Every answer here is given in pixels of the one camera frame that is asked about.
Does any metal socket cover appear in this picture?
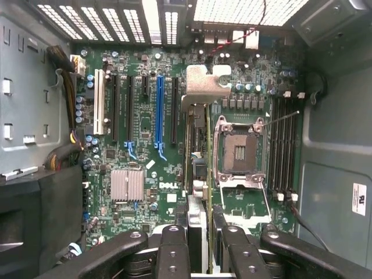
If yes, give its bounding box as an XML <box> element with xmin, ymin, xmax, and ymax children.
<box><xmin>218</xmin><ymin>177</ymin><xmax>273</xmax><ymax>225</ymax></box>

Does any silver chipset heatsink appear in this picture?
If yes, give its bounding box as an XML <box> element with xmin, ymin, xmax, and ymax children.
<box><xmin>110</xmin><ymin>169</ymin><xmax>145</xmax><ymax>202</ymax></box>

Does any thin metal locking lever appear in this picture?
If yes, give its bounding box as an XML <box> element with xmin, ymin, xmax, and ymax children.
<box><xmin>261</xmin><ymin>110</ymin><xmax>301</xmax><ymax>128</ymax></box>

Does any CPU socket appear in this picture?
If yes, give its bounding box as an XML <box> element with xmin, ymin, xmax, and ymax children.
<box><xmin>213</xmin><ymin>115</ymin><xmax>267</xmax><ymax>187</ymax></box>

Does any blue expansion slot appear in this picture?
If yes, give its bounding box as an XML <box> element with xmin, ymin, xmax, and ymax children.
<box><xmin>153</xmin><ymin>74</ymin><xmax>169</xmax><ymax>162</ymax></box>

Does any purple yellow wire bundle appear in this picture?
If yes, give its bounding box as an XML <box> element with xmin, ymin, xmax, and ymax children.
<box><xmin>42</xmin><ymin>130</ymin><xmax>85</xmax><ymax>175</ymax></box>

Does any light blue disk wire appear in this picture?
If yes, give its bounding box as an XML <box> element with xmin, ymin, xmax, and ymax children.
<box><xmin>56</xmin><ymin>242</ymin><xmax>82</xmax><ymax>262</ymax></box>

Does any red black twisted wire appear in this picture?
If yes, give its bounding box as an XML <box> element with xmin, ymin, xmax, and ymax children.
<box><xmin>211</xmin><ymin>0</ymin><xmax>269</xmax><ymax>55</ymax></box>

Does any black fan shroud box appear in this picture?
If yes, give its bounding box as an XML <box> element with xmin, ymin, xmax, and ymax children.
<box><xmin>0</xmin><ymin>166</ymin><xmax>85</xmax><ymax>264</ymax></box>

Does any thin black cable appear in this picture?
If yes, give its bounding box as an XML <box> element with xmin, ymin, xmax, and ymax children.
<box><xmin>286</xmin><ymin>197</ymin><xmax>331</xmax><ymax>252</ymax></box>

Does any braided black power cable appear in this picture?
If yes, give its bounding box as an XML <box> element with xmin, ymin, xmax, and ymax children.
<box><xmin>45</xmin><ymin>44</ymin><xmax>87</xmax><ymax>131</ymax></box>

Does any green Dell motherboard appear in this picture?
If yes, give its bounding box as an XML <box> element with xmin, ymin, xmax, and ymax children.
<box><xmin>70</xmin><ymin>36</ymin><xmax>305</xmax><ymax>253</ymax></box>

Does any open black PC case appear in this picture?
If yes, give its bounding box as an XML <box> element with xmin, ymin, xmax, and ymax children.
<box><xmin>0</xmin><ymin>0</ymin><xmax>372</xmax><ymax>279</ymax></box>

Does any white expansion slot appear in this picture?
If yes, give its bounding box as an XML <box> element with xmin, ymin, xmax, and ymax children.
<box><xmin>92</xmin><ymin>68</ymin><xmax>106</xmax><ymax>137</ymax></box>

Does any black RAM slot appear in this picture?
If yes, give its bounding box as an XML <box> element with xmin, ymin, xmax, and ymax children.
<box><xmin>284</xmin><ymin>91</ymin><xmax>292</xmax><ymax>201</ymax></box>
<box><xmin>290</xmin><ymin>92</ymin><xmax>299</xmax><ymax>201</ymax></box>
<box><xmin>278</xmin><ymin>97</ymin><xmax>286</xmax><ymax>194</ymax></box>
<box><xmin>271</xmin><ymin>97</ymin><xmax>280</xmax><ymax>201</ymax></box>

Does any long black expansion slot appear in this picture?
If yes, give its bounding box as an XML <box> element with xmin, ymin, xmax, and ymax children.
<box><xmin>170</xmin><ymin>77</ymin><xmax>179</xmax><ymax>145</ymax></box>
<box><xmin>126</xmin><ymin>74</ymin><xmax>135</xmax><ymax>143</ymax></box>
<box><xmin>111</xmin><ymin>74</ymin><xmax>121</xmax><ymax>142</ymax></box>

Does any white case sticker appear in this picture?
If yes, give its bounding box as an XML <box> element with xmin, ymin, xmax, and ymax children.
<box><xmin>351</xmin><ymin>182</ymin><xmax>367</xmax><ymax>217</ymax></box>

